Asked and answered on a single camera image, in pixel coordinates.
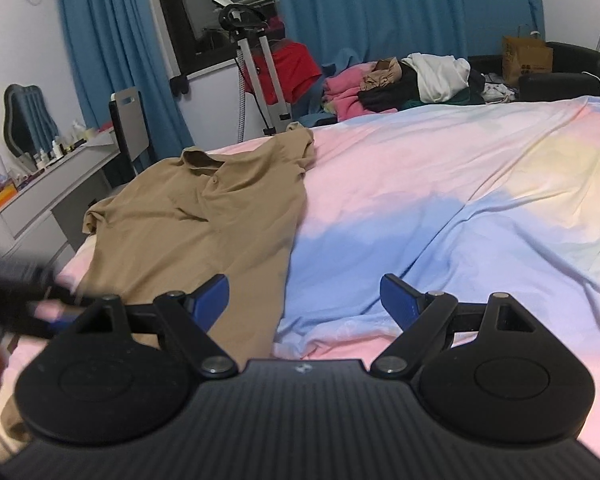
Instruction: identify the white dressing table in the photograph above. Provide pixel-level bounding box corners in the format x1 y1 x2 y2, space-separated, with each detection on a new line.
0 126 122 267

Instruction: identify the crumpled tan garment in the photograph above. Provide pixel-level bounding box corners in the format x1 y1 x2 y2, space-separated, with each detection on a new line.
360 58 404 92

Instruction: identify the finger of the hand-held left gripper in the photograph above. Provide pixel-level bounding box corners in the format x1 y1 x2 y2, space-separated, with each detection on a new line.
27 280 100 339

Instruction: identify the black sofa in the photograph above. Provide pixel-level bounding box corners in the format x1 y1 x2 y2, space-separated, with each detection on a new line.
466 41 600 104

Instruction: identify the green garment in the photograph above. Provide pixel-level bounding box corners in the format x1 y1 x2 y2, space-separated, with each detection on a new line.
399 86 487 112

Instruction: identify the wide blue curtain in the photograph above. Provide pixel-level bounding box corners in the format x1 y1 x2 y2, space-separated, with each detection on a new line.
271 0 547 69

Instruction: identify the wavy vanity mirror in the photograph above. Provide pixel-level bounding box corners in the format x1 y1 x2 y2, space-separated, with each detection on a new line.
3 83 61 159

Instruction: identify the garment steamer stand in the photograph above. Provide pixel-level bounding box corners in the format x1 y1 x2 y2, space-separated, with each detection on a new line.
211 0 292 137

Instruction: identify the grey backed chair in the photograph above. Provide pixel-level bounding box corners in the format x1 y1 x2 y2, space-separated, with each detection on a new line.
108 85 154 182

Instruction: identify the white garment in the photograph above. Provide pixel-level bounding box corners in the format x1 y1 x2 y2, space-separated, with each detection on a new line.
401 52 472 104

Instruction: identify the narrow blue curtain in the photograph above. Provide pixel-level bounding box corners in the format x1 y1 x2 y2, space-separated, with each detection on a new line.
54 0 197 172

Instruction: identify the dark window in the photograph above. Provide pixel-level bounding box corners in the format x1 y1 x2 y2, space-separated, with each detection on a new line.
149 0 282 79

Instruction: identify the white patterned cloth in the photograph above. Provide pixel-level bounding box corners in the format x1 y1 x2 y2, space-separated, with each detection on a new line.
481 73 522 104

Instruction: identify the tan polo shirt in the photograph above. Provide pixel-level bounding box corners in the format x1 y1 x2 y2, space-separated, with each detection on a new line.
0 122 317 448

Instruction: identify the red garment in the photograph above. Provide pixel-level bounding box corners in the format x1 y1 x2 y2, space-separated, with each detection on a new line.
241 40 324 107

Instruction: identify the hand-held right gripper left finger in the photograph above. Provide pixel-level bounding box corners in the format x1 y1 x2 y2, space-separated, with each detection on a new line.
62 274 240 380

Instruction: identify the brown paper bag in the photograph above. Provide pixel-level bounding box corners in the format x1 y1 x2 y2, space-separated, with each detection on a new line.
501 24 555 87

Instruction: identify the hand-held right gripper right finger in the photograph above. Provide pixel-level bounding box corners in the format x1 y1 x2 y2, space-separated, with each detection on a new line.
369 273 547 381

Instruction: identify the row of cosmetic bottles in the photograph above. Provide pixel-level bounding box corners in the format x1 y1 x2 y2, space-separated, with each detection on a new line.
31 119 99 169

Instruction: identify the black garment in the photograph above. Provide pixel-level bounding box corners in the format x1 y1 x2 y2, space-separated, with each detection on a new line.
356 66 424 114

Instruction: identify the white cabinet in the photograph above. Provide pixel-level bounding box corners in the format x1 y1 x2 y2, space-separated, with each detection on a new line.
171 56 262 154

